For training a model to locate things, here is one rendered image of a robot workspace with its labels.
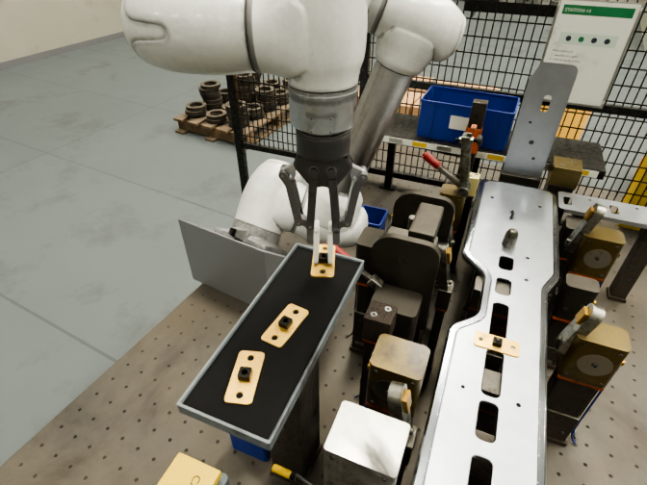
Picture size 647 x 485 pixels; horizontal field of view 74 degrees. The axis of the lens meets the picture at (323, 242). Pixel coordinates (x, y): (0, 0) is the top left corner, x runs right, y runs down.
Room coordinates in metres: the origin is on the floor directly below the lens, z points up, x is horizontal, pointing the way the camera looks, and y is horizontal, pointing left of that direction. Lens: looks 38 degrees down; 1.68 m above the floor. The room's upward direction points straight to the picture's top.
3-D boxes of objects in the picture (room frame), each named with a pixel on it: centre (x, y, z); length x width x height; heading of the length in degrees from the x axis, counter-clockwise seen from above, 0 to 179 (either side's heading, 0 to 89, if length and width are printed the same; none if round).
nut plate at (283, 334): (0.45, 0.06, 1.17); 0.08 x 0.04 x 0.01; 150
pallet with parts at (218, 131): (4.11, 0.75, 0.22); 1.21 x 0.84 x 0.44; 150
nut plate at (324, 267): (0.55, 0.00, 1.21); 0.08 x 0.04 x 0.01; 177
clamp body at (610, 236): (0.83, -0.70, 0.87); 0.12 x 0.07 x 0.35; 68
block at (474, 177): (1.09, -0.43, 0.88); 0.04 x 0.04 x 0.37; 68
